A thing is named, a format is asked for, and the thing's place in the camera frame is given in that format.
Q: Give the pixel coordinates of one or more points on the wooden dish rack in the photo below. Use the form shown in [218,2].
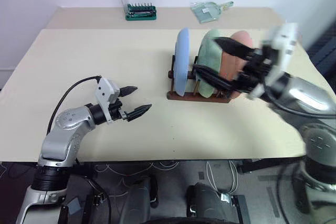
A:
[189,98]

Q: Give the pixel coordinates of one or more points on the black table frame brace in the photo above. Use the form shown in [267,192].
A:
[267,163]

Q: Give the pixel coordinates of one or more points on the black table foot with bracket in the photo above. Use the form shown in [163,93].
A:
[239,208]

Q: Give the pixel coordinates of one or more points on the clear plastic dustpan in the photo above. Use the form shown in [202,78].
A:
[207,12]

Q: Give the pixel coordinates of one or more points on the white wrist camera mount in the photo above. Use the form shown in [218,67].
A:
[286,37]
[103,90]

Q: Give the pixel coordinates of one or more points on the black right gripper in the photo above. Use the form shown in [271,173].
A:
[257,69]

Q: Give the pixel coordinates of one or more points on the pink plate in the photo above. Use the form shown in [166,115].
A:
[242,39]

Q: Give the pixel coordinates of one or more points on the blue plate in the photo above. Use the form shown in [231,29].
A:
[182,61]

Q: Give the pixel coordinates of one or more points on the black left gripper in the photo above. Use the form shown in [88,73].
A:
[116,112]

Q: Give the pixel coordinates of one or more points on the dark rounded shape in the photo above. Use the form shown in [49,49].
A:
[139,197]
[202,200]

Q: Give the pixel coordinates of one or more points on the dark slatted radiator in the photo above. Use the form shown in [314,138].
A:
[325,51]

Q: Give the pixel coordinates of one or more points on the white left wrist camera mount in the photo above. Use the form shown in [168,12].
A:
[103,90]

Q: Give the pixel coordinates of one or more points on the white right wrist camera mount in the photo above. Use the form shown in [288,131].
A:
[286,37]

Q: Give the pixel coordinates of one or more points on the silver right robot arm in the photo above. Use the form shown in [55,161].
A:
[309,95]

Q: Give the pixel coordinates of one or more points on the green plate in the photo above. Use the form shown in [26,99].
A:
[207,48]

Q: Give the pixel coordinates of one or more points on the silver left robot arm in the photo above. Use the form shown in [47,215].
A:
[65,121]

